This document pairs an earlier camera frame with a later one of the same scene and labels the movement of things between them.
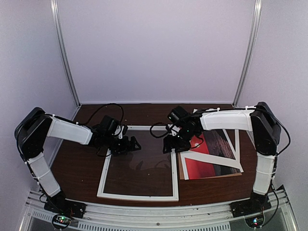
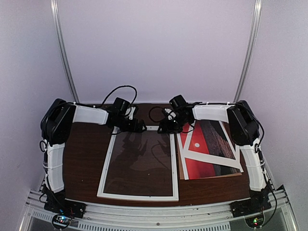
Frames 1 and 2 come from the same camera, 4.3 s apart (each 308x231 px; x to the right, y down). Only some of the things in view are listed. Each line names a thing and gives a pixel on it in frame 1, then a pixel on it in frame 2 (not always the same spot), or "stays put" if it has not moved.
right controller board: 255,222 stays put
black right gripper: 171,144 to 167,127
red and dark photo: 213,143 stays put
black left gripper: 125,148 to 134,127
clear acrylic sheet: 146,172 stays put
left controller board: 61,221 stays put
